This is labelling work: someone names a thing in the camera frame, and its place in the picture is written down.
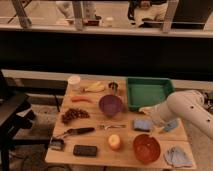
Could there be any silver fork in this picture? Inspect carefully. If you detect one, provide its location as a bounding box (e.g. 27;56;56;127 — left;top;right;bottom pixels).
97;125;126;130

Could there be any blue sponge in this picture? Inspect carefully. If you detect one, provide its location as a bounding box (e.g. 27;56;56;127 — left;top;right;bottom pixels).
133;120;153;132

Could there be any purple bowl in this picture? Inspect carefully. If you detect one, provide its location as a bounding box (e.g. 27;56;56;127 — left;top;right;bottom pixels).
98;94;123;117

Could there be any yellow banana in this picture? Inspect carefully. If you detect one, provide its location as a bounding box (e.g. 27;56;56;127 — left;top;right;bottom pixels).
83;81;105;92

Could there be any yellow apple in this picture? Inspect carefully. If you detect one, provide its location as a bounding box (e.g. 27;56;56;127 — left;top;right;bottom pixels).
108;134;121;150

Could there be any green plastic tray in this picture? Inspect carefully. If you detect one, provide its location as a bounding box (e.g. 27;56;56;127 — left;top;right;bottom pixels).
126;77;174;111

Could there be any black chair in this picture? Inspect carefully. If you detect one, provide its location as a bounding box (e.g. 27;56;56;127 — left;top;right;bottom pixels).
0;71;35;171

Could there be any small metal cup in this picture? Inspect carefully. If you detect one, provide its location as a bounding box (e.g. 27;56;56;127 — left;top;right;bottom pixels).
108;82;118;95

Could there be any bunch of dark grapes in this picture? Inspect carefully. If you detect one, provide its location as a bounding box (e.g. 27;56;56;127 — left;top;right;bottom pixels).
61;108;90;125

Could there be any black rectangular case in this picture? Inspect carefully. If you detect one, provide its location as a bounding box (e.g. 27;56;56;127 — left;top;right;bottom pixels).
73;145;97;157

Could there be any grey folded cloth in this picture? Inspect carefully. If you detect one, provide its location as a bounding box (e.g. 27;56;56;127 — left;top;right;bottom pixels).
163;146;192;168

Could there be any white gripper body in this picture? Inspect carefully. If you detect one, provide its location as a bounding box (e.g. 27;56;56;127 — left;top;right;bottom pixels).
138;105;162;122

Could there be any small black metal box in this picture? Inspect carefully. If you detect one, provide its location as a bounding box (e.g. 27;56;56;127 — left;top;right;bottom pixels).
49;138;65;151

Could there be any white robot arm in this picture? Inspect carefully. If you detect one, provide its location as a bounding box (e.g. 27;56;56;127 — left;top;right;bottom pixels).
139;90;213;140

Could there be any white plastic cup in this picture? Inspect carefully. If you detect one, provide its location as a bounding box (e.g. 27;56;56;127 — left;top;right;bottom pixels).
68;75;81;91

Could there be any red bowl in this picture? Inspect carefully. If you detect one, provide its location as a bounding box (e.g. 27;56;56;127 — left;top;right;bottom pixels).
133;134;161;165

